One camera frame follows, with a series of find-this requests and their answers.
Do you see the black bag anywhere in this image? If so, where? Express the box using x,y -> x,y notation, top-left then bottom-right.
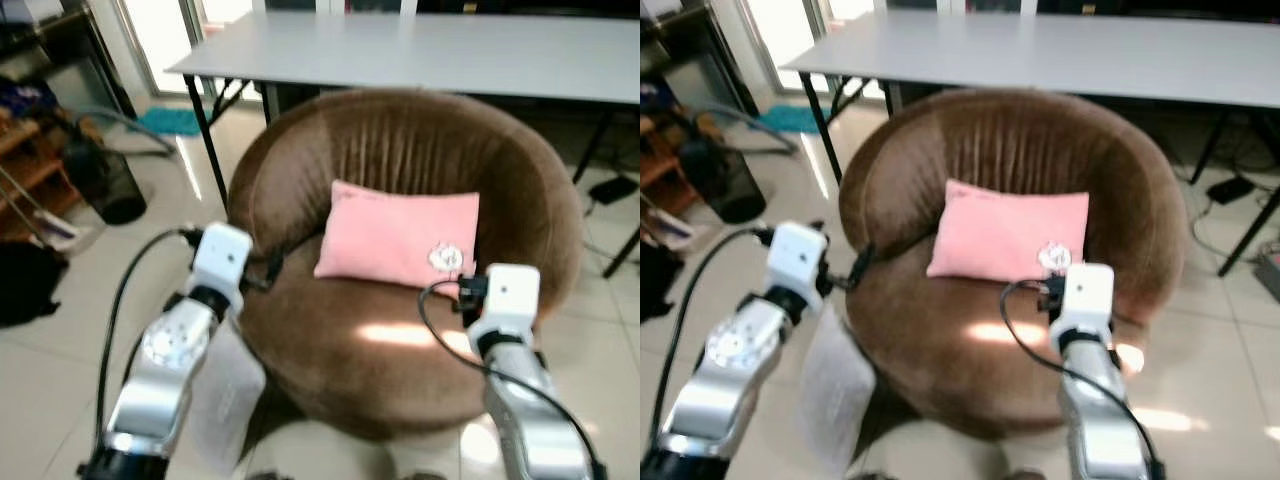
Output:
0,240 -> 70,330
640,240 -> 683,323

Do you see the white fabric cushion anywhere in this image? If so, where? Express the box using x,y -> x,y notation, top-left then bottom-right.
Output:
183,318 -> 267,473
798,305 -> 878,473

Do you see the brown wooden shelf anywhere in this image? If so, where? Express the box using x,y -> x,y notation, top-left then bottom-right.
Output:
640,110 -> 703,217
0,108 -> 85,243

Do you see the brown round velvet sofa chair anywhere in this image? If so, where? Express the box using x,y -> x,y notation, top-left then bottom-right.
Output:
838,88 -> 1190,442
227,88 -> 585,442

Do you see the black cabinet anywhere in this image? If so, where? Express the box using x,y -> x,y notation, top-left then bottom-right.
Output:
640,0 -> 763,116
0,0 -> 135,116

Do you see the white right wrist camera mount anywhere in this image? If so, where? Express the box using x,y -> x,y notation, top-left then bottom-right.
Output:
468,264 -> 542,347
1049,262 -> 1117,346

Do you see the pink pillow with white emblem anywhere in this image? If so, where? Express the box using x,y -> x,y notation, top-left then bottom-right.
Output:
926,179 -> 1091,284
313,180 -> 481,292

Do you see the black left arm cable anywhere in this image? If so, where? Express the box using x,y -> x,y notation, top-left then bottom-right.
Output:
93,227 -> 203,453
648,226 -> 777,446

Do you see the black power adapter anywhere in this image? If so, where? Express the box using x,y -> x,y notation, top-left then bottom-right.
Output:
587,176 -> 640,207
1206,176 -> 1257,205

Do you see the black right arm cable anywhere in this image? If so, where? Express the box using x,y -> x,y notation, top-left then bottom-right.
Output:
999,279 -> 1167,476
417,279 -> 608,476

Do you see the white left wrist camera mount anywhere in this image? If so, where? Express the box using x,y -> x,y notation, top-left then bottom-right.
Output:
766,221 -> 830,295
188,223 -> 254,299

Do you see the black round bin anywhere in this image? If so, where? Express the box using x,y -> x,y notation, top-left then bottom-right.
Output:
680,138 -> 770,225
63,138 -> 149,226

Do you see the grey power strip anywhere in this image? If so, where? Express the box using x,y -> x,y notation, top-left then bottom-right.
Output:
1254,238 -> 1280,303

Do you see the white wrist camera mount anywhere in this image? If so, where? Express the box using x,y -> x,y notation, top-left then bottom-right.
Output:
766,221 -> 830,295
1049,262 -> 1117,346
468,264 -> 542,347
188,223 -> 254,299

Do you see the teal floor mat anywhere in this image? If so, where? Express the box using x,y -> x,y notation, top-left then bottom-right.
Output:
134,105 -> 203,137
755,104 -> 823,135

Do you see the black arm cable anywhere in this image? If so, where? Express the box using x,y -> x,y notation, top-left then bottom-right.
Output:
93,227 -> 203,453
999,279 -> 1167,476
417,279 -> 608,476
648,226 -> 777,446

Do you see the grey table with black legs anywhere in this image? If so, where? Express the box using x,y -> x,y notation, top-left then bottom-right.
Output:
164,11 -> 641,279
779,11 -> 1280,278

